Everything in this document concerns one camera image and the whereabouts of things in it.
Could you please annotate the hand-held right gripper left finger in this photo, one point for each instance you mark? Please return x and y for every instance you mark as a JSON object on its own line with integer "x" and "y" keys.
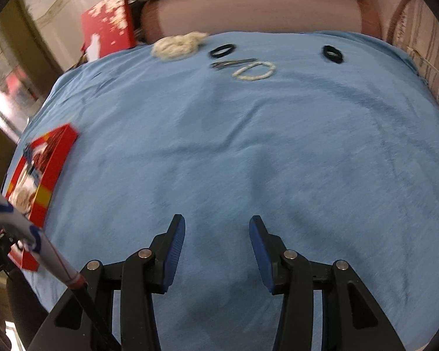
{"x": 173, "y": 248}

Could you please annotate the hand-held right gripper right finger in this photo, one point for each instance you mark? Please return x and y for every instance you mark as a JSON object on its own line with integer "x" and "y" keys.
{"x": 259, "y": 252}

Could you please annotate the red cardboard box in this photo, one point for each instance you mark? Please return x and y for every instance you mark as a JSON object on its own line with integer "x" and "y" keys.
{"x": 58, "y": 157}

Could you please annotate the dark hair clip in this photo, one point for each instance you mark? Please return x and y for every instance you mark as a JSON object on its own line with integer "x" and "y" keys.
{"x": 226, "y": 64}

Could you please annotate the light blue blanket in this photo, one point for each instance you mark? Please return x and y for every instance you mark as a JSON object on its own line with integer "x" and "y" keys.
{"x": 241, "y": 146}

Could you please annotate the cream scrunchie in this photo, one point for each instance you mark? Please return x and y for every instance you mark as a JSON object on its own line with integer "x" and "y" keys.
{"x": 172, "y": 47}

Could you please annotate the pink sofa backrest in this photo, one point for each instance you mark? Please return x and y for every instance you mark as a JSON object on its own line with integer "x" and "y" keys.
{"x": 259, "y": 7}

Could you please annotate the striped floral sofa cushion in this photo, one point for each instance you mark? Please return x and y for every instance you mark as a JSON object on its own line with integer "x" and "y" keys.
{"x": 424, "y": 44}

